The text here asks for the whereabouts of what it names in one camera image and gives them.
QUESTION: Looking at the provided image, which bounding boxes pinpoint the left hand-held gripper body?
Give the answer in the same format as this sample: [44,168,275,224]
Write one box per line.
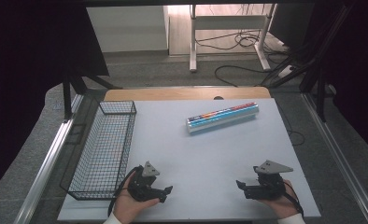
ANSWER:
[127,161,162,203]

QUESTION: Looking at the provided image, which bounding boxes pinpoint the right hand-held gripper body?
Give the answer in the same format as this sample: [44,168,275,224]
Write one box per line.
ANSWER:
[244,160,294,201]

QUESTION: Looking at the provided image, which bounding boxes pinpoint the person's left hand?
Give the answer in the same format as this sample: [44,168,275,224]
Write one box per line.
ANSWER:
[112,174,161,224]

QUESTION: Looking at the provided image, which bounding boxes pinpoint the person's right hand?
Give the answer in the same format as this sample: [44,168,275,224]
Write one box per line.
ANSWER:
[260,179,300,220]

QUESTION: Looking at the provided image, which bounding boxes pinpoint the person's right white sleeve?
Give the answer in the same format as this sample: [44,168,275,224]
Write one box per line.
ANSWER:
[277,213,307,224]

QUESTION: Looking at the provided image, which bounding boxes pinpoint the person's white sleeve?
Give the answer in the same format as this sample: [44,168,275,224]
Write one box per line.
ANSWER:
[277,213,307,224]
[103,213,123,224]

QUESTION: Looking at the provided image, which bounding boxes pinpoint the person's left white sleeve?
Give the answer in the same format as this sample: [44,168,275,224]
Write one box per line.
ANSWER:
[103,213,123,224]

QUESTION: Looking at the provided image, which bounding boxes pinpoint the black stand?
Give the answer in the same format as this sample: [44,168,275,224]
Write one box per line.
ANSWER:
[62,69,123,121]
[315,69,329,123]

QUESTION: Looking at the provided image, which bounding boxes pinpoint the white power strip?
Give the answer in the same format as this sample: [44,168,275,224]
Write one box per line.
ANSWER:
[277,64,297,78]

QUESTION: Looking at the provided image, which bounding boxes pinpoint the dark curtain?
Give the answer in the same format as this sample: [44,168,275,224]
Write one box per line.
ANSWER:
[0,0,110,200]
[303,0,368,153]

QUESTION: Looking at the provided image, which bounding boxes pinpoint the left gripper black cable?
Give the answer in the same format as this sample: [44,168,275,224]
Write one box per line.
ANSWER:
[107,165,142,217]

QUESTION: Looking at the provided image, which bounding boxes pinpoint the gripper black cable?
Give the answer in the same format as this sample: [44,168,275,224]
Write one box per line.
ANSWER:
[282,181,305,217]
[107,165,142,217]

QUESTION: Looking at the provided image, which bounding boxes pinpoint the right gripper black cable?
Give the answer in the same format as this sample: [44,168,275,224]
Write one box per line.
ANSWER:
[282,181,305,217]

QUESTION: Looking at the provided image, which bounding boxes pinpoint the black wire basket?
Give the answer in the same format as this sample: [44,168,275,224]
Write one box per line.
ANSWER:
[59,100,137,201]

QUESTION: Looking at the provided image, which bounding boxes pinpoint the thin black cable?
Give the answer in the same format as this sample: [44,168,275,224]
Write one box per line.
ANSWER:
[276,102,305,147]

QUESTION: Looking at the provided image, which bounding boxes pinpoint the aluminium rail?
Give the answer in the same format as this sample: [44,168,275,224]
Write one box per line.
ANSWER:
[13,92,85,224]
[301,92,368,224]

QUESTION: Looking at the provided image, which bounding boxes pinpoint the black floor cable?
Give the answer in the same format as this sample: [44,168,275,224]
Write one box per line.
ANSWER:
[214,63,269,88]

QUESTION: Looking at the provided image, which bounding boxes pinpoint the tangled black cables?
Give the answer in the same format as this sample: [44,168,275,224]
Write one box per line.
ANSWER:
[194,29,288,51]

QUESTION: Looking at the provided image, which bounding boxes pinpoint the white metal desk frame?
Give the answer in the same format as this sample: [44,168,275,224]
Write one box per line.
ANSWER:
[189,3,277,74]

